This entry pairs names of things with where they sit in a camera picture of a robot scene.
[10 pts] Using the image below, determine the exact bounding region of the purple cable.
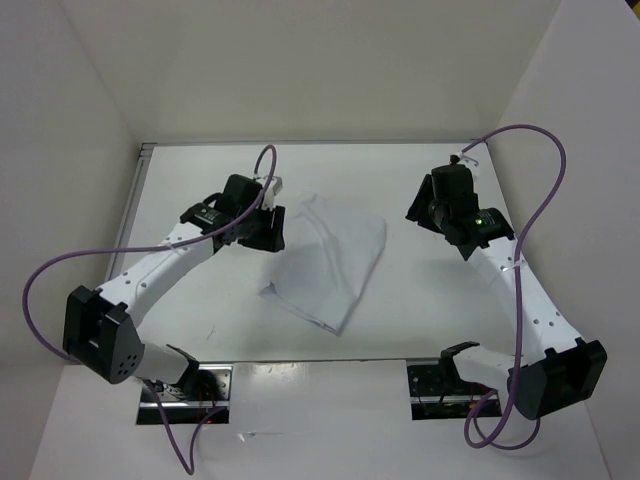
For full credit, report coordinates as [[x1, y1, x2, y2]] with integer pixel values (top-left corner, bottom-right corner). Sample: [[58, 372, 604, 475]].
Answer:
[[462, 123, 568, 451], [23, 144, 279, 476]]

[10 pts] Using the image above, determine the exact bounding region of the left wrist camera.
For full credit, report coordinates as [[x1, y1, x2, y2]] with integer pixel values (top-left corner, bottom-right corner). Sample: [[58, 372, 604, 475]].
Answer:
[[255, 176, 283, 210]]

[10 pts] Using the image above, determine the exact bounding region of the aluminium table edge rail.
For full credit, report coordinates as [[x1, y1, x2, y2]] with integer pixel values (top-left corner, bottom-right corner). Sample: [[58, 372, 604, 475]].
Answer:
[[107, 142, 154, 281]]

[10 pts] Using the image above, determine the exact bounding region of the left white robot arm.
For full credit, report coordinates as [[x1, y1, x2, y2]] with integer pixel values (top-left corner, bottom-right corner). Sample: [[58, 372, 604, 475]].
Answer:
[[63, 174, 285, 400]]

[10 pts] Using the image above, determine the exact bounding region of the white skirt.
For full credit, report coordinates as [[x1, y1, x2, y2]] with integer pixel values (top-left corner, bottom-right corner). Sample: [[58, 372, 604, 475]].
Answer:
[[259, 192, 387, 336]]

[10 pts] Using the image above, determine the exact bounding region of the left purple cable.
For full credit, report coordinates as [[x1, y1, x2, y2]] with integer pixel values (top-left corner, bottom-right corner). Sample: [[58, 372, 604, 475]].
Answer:
[[23, 144, 279, 476]]

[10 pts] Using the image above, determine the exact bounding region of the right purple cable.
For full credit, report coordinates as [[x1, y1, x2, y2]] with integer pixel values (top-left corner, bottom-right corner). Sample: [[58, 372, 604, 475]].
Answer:
[[462, 123, 568, 451]]

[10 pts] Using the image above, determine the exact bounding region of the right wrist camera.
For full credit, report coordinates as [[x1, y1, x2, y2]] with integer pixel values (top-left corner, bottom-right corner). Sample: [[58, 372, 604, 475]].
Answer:
[[449, 152, 479, 177]]

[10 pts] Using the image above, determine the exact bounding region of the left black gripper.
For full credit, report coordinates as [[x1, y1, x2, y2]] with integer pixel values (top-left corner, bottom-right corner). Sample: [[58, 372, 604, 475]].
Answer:
[[237, 202, 286, 253]]

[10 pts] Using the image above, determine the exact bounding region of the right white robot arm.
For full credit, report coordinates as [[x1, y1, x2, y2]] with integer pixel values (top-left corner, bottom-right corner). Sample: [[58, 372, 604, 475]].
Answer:
[[406, 164, 607, 420]]

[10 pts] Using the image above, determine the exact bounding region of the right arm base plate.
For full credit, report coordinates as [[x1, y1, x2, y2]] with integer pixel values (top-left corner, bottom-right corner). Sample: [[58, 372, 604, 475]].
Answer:
[[406, 360, 489, 421]]

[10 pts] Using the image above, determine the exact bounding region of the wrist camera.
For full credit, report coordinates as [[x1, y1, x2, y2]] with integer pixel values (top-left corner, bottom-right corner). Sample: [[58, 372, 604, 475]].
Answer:
[[255, 176, 283, 210], [449, 152, 479, 177]]

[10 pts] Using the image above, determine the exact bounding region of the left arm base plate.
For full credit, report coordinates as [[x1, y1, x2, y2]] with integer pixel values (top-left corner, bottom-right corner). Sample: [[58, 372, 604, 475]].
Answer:
[[136, 363, 233, 426]]

